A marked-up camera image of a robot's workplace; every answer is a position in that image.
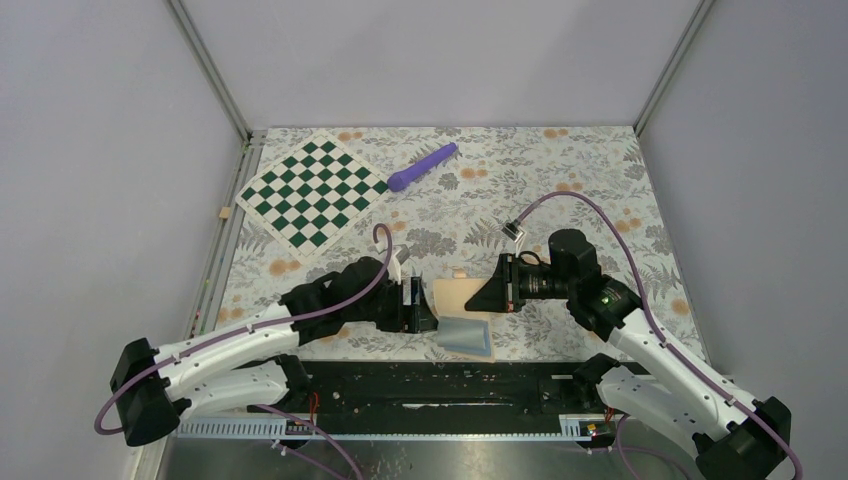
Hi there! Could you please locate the green white chessboard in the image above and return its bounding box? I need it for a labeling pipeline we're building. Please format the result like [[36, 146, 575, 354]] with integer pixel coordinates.
[[236, 130, 388, 264]]

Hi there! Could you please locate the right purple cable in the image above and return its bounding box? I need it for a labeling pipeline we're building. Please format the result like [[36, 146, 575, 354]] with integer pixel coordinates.
[[516, 190, 804, 480]]

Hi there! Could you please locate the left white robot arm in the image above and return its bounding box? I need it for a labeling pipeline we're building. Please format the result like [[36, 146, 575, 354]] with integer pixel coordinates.
[[109, 257, 438, 447]]

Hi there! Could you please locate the purple cylindrical handle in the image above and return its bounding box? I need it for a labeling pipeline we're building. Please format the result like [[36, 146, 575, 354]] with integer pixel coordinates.
[[387, 142, 458, 192]]

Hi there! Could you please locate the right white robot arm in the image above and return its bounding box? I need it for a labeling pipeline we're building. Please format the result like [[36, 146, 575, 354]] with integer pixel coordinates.
[[465, 229, 791, 479]]

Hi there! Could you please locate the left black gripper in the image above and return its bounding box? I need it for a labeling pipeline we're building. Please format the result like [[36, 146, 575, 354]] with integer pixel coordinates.
[[346, 277, 440, 334]]

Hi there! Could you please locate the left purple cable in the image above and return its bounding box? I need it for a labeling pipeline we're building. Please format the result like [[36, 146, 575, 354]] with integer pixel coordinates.
[[93, 223, 395, 480]]

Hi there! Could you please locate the floral tablecloth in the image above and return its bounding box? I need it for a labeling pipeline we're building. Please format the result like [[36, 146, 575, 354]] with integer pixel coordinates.
[[199, 126, 705, 355]]

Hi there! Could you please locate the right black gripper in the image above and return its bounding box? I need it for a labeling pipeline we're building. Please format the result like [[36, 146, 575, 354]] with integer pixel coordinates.
[[466, 252, 576, 312]]

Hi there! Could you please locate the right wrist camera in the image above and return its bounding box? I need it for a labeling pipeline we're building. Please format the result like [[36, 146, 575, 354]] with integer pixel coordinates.
[[502, 221, 526, 243]]

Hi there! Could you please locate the purple cable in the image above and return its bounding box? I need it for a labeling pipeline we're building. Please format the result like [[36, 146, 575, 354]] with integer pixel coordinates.
[[93, 223, 395, 480], [516, 190, 804, 480]]

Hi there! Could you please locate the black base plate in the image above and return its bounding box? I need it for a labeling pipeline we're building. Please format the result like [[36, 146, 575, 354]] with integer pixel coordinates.
[[272, 361, 608, 431]]

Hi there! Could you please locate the white slotted cable duct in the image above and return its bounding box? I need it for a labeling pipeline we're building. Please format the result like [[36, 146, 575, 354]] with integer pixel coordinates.
[[173, 414, 616, 442]]

